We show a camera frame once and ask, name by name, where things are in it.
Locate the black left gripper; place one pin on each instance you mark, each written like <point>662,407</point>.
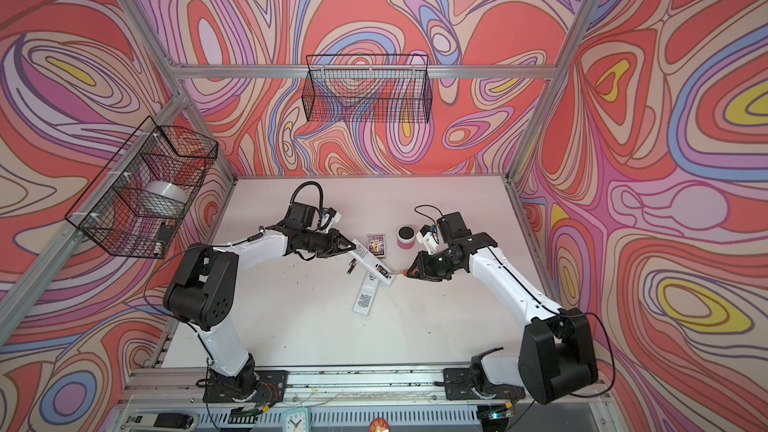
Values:
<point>332,246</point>

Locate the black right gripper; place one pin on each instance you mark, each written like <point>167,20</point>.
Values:
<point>424,271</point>

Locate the white remote with coloured buttons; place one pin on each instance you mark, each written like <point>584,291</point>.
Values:
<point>372,264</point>

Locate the white remote control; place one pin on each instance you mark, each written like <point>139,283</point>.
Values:
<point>366,295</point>

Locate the orange handled screwdriver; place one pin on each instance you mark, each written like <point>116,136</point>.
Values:
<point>399,273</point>

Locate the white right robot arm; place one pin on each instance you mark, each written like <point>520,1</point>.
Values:
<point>556,357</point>

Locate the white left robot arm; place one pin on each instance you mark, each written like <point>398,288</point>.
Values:
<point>202,290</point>

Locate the purple printed card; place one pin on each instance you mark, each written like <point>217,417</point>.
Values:
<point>376,244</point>

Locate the pink round black-top pad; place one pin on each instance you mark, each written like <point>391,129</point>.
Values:
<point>406,237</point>

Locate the small white clock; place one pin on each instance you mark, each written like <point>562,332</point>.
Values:
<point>296,420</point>

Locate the white roll in basket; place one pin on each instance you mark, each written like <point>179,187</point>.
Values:
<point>163,199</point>

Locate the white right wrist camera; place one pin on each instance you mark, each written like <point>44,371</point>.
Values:
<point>428,238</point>

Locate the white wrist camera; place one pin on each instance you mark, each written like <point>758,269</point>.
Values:
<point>329,218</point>
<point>428,238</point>

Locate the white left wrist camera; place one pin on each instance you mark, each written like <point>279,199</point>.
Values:
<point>329,218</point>

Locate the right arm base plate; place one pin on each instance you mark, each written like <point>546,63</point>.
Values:
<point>468,383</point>

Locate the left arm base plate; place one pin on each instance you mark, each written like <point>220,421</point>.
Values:
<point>265,387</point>

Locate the black wire basket back wall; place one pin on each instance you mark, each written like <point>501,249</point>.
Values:
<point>367,88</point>

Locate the black wire basket wall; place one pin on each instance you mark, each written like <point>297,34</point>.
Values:
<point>113,220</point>
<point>367,88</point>

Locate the black wire basket left wall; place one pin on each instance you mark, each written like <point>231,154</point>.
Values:
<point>113,220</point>

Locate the black white device front rail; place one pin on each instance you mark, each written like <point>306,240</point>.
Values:
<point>160,421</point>

